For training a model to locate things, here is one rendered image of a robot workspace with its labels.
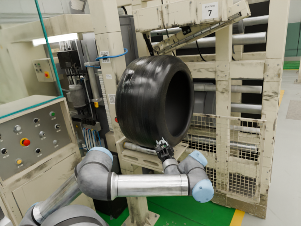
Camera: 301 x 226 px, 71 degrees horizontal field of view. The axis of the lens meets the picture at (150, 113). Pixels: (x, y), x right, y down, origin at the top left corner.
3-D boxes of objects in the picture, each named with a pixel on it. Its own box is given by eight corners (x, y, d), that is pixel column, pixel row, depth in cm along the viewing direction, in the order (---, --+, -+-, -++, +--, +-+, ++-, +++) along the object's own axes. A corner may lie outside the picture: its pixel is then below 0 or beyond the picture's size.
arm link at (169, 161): (182, 171, 96) (166, 179, 97) (179, 165, 100) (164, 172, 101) (176, 161, 93) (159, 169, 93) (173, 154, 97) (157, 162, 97)
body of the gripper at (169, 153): (166, 138, 106) (172, 153, 96) (172, 149, 111) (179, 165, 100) (152, 145, 107) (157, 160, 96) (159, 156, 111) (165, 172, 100)
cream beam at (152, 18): (134, 32, 149) (131, 10, 144) (152, 31, 168) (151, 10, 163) (222, 21, 117) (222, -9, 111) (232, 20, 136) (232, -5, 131)
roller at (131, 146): (126, 146, 152) (122, 148, 149) (126, 141, 152) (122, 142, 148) (169, 156, 134) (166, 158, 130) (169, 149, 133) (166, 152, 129)
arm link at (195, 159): (214, 171, 81) (193, 189, 83) (205, 156, 91) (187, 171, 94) (200, 160, 79) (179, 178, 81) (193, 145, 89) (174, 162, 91)
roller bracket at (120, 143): (118, 154, 148) (115, 141, 145) (148, 130, 179) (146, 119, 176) (121, 154, 147) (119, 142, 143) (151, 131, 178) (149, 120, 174)
